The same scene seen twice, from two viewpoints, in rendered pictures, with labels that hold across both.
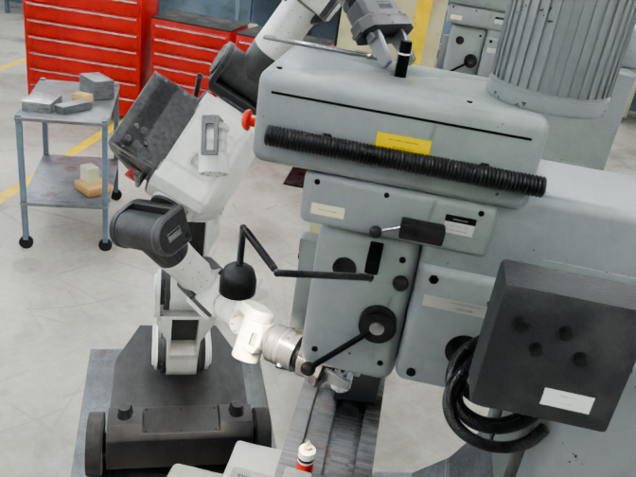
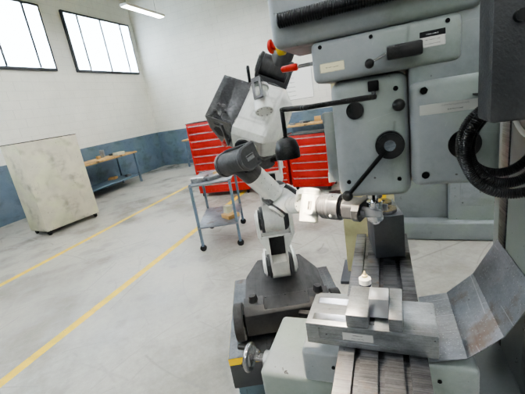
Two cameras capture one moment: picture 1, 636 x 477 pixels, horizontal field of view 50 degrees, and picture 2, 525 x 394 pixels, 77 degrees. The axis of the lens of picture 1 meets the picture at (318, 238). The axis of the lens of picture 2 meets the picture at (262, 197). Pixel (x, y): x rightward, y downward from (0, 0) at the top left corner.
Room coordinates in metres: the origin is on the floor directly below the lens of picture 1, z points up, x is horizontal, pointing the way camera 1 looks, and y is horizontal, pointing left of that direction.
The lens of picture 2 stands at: (0.18, -0.02, 1.61)
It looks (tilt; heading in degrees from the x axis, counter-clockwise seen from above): 16 degrees down; 15
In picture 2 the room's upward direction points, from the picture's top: 9 degrees counter-clockwise
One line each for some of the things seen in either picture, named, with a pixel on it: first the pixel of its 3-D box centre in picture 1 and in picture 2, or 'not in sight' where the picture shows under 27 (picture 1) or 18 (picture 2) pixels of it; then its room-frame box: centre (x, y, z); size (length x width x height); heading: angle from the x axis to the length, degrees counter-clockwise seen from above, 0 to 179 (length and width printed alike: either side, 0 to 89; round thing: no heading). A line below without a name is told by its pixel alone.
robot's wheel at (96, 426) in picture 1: (95, 443); (240, 321); (1.61, 0.60, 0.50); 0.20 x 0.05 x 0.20; 15
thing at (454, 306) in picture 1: (456, 302); (446, 126); (1.17, -0.29, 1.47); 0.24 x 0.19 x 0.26; 174
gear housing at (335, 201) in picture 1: (400, 190); (381, 54); (1.19, -0.14, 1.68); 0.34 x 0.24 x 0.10; 84
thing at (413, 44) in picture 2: (406, 230); (392, 55); (1.05, -0.15, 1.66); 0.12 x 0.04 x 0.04; 84
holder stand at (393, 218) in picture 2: (358, 348); (383, 225); (1.62, -0.16, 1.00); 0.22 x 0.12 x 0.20; 4
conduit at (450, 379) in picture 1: (496, 379); (501, 142); (0.97, -0.34, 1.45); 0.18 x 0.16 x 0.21; 84
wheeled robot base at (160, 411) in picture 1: (180, 370); (281, 276); (1.91, 0.41, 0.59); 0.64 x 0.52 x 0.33; 15
